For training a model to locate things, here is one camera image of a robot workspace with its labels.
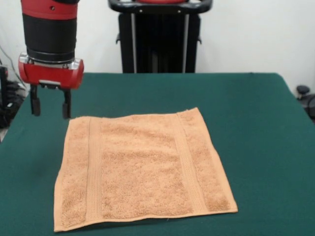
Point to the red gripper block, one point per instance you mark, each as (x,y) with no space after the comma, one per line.
(53,76)

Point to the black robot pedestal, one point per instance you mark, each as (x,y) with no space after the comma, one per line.
(157,44)

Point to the tan terry towel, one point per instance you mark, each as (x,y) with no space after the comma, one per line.
(142,172)

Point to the dark green table cloth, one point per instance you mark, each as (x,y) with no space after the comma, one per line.
(258,147)

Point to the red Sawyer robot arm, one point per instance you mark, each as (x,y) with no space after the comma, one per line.
(49,29)

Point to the dark grey chair base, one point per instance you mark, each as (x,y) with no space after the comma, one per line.
(304,90)

